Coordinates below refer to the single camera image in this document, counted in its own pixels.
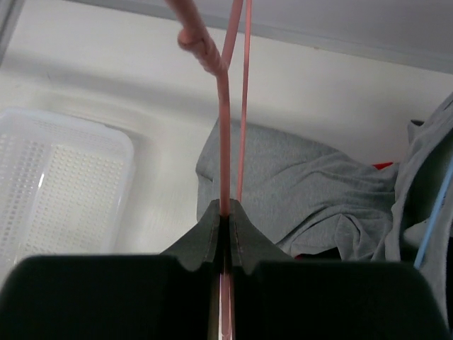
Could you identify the grey tank top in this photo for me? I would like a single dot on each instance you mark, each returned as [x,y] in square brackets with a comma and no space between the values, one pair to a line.
[308,198]

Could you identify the red tank top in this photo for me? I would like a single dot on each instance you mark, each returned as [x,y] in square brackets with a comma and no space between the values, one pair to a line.
[379,166]

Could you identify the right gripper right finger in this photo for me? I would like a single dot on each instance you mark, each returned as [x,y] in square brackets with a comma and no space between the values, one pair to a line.
[278,297]

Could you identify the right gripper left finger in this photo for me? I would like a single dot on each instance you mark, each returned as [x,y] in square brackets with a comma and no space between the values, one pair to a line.
[173,295]

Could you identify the black tank top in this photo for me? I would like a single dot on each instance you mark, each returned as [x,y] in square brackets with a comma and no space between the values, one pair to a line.
[328,255]

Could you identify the white plastic basket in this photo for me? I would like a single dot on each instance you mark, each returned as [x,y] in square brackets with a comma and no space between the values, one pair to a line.
[64,185]

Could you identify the blue hanger with grey top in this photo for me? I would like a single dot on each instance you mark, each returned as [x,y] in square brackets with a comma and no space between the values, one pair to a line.
[443,198]

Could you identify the pink wire hanger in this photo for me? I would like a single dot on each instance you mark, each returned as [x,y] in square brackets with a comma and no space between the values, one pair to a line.
[195,38]

